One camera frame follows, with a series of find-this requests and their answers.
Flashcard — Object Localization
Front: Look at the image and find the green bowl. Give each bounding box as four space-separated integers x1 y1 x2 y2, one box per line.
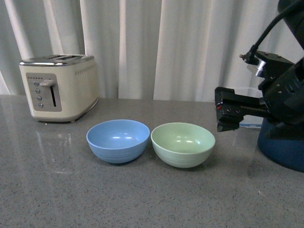
151 123 216 168

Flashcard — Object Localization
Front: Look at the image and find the clear plastic container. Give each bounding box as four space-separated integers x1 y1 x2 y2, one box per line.
235 87 263 128

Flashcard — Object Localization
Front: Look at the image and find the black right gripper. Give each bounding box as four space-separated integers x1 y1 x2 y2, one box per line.
215 64 304 140

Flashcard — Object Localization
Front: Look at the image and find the black cable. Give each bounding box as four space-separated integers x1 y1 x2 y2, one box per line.
249 0 304 54

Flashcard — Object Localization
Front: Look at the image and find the blue saucepan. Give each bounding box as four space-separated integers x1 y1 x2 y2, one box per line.
257 119 304 172

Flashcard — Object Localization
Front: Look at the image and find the cream toaster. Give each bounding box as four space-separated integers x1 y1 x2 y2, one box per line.
19 54 98 122

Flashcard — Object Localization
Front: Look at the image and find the blue bowl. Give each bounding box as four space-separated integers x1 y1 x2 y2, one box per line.
86 119 150 164

